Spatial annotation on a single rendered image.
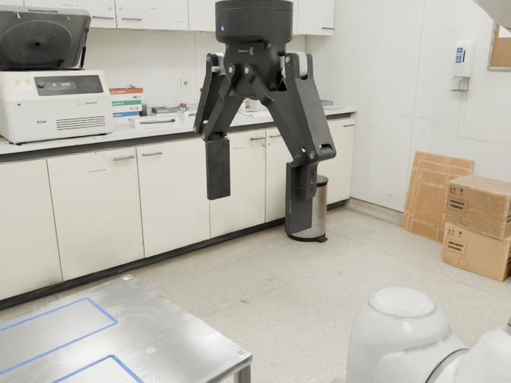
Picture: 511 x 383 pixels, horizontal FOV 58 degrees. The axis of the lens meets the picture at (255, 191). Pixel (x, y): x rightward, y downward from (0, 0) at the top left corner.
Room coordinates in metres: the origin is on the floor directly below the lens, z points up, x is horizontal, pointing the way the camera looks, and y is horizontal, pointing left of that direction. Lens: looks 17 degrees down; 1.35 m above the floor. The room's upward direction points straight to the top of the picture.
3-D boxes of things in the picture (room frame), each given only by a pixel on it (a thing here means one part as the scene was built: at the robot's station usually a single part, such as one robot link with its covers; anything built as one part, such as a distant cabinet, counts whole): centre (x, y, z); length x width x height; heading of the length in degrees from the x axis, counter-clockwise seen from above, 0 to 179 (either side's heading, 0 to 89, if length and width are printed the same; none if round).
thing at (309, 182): (0.40, -0.05, 1.25); 0.03 x 0.01 x 0.05; 39
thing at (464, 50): (3.22, -1.40, 1.31); 0.13 x 0.11 x 0.26; 129
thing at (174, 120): (2.95, 0.65, 0.93); 0.30 x 0.10 x 0.06; 121
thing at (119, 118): (3.14, 0.93, 0.94); 0.23 x 0.13 x 0.07; 134
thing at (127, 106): (3.15, 0.91, 1.01); 0.23 x 0.12 x 0.08; 128
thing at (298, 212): (0.42, -0.04, 1.22); 0.03 x 0.01 x 0.07; 129
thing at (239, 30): (0.47, 0.00, 1.36); 0.08 x 0.07 x 0.09; 39
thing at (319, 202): (3.29, -0.40, 0.23); 0.38 x 0.31 x 0.46; 39
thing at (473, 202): (2.78, -1.48, 0.42); 0.40 x 0.30 x 0.28; 36
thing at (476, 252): (2.78, -1.50, 0.14); 0.41 x 0.31 x 0.28; 43
